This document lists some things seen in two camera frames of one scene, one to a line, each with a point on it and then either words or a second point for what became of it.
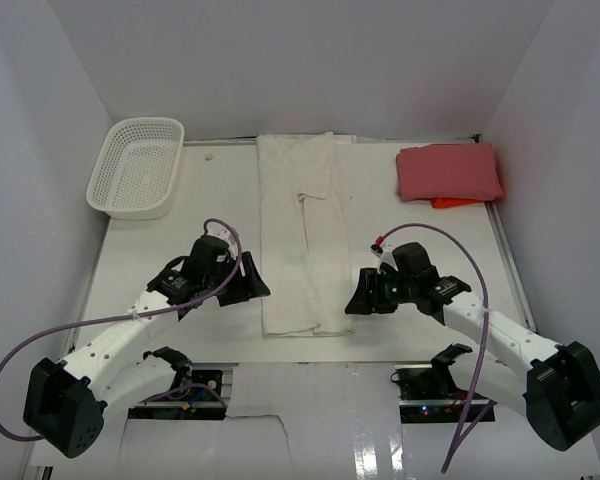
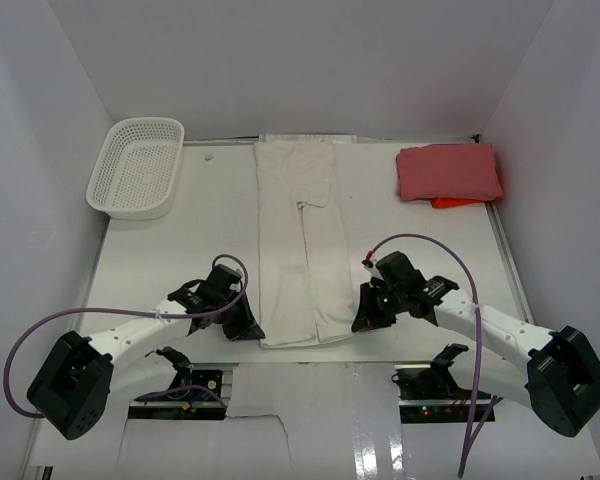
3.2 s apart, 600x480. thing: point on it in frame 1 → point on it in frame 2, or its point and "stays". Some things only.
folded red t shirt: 457,171 stays
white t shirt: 305,277 stays
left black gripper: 253,285 → 246,327
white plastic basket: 134,176 stays
